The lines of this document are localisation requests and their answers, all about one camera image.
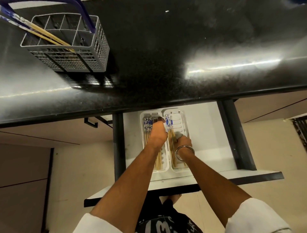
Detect white right sleeve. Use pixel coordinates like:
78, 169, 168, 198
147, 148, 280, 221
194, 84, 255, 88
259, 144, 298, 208
225, 197, 292, 233

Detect person's right hand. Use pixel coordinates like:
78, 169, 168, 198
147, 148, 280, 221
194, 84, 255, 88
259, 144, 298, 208
173, 133, 194, 154

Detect black printed shorts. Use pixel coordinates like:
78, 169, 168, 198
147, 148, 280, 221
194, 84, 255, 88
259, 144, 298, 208
135, 199, 204, 233

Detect beige cabinet door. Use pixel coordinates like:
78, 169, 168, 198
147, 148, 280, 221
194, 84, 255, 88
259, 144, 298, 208
0, 115, 114, 233
234, 90, 307, 124

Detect black cabinet handle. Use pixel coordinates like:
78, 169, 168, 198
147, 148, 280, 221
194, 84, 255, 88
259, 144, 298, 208
84, 117, 98, 129

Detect blue patterned wooden chopstick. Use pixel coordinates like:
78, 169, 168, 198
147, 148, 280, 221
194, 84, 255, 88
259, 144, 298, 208
0, 4, 72, 47
0, 14, 63, 46
29, 29, 76, 53

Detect white left sleeve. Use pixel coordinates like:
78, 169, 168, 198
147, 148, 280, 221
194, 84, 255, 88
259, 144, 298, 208
73, 212, 131, 233

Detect grey plastic cutlery basket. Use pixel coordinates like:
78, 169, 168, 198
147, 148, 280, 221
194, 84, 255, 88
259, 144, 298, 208
2, 0, 110, 73

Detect person's left forearm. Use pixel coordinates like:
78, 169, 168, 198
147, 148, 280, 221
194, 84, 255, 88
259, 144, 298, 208
89, 145, 166, 226

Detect bundle of blue patterned chopsticks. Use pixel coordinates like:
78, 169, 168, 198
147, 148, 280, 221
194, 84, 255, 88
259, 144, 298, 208
165, 115, 187, 168
143, 116, 166, 171

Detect silver metal bangle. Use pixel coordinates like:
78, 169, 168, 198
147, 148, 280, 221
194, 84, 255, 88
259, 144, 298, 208
175, 145, 195, 162

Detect white sleeve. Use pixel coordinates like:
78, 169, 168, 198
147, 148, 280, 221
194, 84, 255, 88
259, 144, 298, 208
73, 212, 131, 233
225, 197, 292, 233

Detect person's right forearm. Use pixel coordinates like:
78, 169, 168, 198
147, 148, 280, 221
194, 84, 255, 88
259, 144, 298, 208
179, 150, 252, 228

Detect white open drawer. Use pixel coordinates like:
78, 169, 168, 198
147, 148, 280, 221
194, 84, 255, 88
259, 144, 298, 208
84, 100, 285, 208

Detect person's left hand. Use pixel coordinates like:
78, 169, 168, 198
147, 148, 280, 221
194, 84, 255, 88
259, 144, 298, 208
146, 117, 168, 151

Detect white plastic chopstick tray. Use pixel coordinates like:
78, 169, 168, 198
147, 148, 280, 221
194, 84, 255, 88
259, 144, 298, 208
162, 108, 196, 173
140, 110, 170, 174

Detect dark patterned floor grate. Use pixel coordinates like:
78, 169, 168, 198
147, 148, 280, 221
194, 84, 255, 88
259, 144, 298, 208
291, 116, 307, 154

